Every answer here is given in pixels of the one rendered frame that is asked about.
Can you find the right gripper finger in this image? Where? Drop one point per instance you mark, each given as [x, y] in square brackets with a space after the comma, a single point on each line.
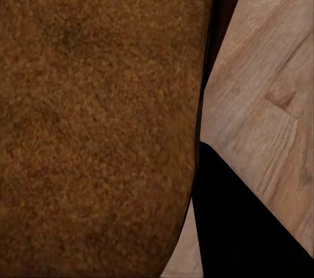
[238, 236]

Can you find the sandal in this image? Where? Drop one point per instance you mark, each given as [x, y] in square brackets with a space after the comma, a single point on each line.
[100, 119]

